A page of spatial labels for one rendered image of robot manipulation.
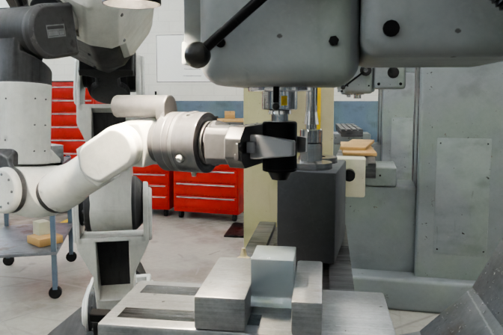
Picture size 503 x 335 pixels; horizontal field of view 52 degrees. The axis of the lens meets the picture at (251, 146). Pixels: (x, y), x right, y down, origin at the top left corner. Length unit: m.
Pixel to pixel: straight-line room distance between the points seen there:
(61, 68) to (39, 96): 10.04
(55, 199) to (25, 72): 0.23
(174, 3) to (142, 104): 9.51
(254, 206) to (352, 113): 7.31
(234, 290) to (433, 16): 0.38
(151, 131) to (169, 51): 9.43
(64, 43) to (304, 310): 0.65
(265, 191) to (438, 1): 1.96
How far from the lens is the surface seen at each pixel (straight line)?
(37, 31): 0.97
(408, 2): 0.60
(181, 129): 0.73
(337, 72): 0.61
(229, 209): 5.38
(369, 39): 0.59
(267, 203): 2.49
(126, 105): 0.80
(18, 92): 0.98
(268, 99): 0.69
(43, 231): 3.82
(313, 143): 1.09
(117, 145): 0.77
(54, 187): 0.90
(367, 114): 9.72
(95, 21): 1.06
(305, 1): 0.61
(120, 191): 1.36
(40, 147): 0.99
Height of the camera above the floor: 1.30
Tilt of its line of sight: 6 degrees down
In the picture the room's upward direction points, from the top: straight up
